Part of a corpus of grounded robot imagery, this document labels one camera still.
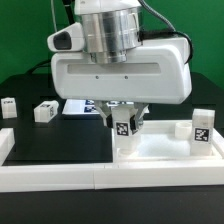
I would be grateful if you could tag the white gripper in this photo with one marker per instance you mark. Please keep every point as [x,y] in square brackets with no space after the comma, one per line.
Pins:
[155,72]

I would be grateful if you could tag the white square tabletop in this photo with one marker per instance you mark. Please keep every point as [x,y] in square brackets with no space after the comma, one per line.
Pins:
[168,140]

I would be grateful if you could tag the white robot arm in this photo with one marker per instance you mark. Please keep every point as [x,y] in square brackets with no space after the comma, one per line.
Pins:
[105,55]

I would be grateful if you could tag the white sheet with tags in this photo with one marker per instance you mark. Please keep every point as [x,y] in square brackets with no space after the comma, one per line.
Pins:
[79,107]

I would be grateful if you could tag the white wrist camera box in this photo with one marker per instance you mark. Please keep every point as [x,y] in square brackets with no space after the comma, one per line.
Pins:
[70,38]

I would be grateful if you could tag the white right barrier wall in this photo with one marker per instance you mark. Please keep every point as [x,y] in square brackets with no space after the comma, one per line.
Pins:
[218,142]

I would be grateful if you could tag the white barrier wall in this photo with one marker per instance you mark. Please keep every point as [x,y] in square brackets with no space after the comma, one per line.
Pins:
[218,142]
[7,142]
[108,176]

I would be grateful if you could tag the white front barrier wall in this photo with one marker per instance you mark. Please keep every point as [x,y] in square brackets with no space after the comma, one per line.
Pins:
[108,176]

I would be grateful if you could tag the white left barrier wall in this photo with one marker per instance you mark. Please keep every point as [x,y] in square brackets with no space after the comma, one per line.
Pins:
[7,142]

